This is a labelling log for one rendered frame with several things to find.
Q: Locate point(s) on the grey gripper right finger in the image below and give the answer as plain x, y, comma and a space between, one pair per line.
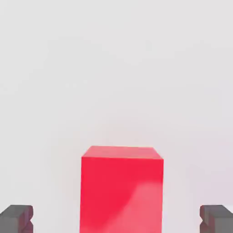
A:
217, 220

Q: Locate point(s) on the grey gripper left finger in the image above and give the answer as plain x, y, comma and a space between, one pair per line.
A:
14, 219

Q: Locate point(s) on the small red cube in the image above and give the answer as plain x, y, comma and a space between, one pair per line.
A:
121, 191

